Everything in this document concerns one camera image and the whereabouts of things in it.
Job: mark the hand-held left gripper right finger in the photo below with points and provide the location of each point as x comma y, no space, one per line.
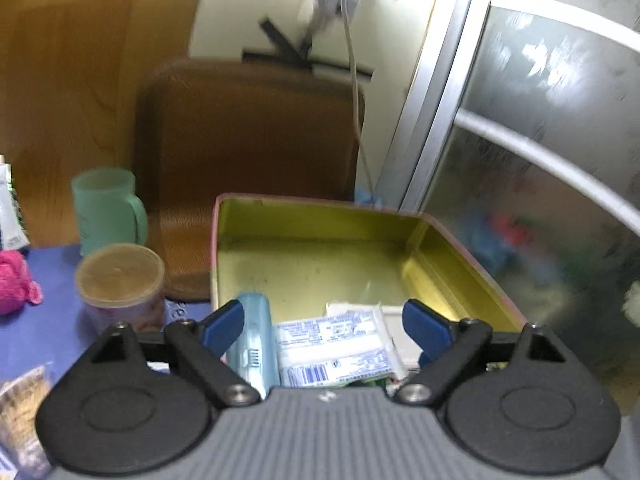
425,330

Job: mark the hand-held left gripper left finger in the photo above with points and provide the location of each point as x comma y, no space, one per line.
222,327

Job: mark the light blue tube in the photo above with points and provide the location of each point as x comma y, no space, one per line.
255,340

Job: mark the small white tissue packet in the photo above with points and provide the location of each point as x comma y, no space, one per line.
330,350

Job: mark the pink tin box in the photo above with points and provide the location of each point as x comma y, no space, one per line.
320,255

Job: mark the pink and white paper cup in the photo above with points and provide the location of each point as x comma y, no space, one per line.
120,280

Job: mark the wooden chair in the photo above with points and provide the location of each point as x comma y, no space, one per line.
240,160

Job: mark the light green mug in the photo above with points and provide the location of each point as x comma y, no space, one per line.
100,210

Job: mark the frosted glass sliding door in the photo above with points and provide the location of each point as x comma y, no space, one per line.
550,160

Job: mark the pink fuzzy toy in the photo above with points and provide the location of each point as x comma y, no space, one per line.
12,280

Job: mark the green and white carton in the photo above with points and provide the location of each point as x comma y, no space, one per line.
7,220

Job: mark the wooden cabinet panel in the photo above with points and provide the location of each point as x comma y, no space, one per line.
75,85

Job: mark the black tape strips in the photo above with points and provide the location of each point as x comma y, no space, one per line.
285,50

